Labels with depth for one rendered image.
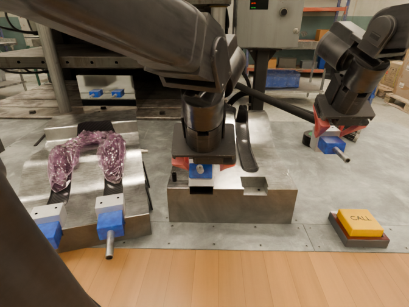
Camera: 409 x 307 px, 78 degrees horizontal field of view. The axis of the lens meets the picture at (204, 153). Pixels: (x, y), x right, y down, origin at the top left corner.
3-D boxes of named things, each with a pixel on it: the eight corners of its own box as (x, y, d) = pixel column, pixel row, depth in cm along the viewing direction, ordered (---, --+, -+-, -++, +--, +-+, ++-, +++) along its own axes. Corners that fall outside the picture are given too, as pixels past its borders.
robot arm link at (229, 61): (204, 72, 43) (186, -4, 33) (254, 76, 39) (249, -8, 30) (174, 120, 37) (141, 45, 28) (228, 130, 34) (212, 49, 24)
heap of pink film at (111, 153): (129, 181, 57) (124, 151, 54) (42, 194, 53) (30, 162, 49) (127, 137, 79) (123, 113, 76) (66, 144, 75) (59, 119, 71)
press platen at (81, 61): (234, 99, 114) (237, 58, 106) (-45, 97, 117) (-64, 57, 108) (225, 69, 188) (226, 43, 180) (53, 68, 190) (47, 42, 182)
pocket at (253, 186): (267, 204, 51) (269, 189, 49) (241, 203, 51) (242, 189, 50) (263, 190, 55) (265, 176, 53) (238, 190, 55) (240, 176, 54)
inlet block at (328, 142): (356, 172, 52) (363, 148, 49) (332, 172, 52) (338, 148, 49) (329, 145, 63) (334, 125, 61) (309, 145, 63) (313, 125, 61)
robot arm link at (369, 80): (329, 78, 49) (344, 46, 43) (352, 70, 50) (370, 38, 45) (355, 101, 45) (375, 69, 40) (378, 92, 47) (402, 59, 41)
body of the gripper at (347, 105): (313, 100, 55) (325, 72, 49) (360, 100, 55) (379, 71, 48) (321, 123, 51) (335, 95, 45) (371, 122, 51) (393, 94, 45)
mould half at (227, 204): (291, 224, 54) (302, 170, 47) (169, 222, 54) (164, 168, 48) (254, 132, 98) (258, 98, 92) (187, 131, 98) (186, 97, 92)
